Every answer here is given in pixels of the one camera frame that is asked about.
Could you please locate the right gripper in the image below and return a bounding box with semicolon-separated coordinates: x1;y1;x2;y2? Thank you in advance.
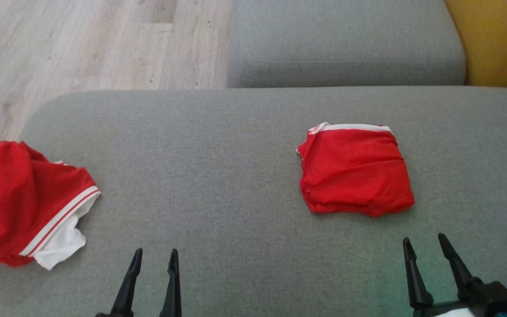
403;233;483;317

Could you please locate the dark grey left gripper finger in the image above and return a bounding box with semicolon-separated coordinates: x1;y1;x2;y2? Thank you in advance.
160;249;182;317
110;248;143;317

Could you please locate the red sleeveless jersey white trim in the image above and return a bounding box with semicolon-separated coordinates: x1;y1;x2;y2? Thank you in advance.
0;141;102;270

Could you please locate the large grey sofa seat cushion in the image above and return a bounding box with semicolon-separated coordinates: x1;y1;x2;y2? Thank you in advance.
0;86;507;317

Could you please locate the yellow sofa backrest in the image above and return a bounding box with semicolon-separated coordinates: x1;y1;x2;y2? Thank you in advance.
445;0;507;92

